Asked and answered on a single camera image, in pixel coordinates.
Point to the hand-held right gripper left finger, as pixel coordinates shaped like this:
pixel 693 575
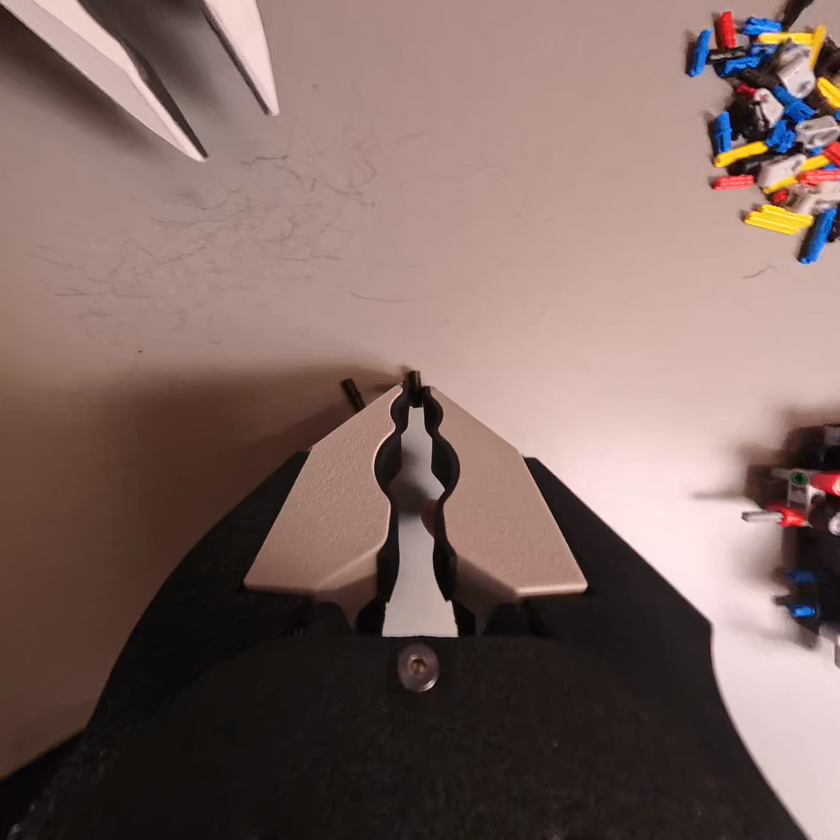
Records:
pixel 328 518

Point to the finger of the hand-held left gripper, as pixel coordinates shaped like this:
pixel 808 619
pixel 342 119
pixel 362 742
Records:
pixel 98 59
pixel 246 52

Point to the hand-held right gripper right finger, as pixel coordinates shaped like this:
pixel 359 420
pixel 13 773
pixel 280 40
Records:
pixel 505 518

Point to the black lego pin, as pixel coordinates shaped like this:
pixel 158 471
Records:
pixel 413 387
pixel 352 394

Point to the pile of coloured lego pins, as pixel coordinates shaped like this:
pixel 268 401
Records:
pixel 774 124

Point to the lego car chassis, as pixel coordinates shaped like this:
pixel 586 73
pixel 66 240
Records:
pixel 814 525

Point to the person's right hand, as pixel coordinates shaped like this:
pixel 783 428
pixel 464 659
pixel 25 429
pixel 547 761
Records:
pixel 430 517

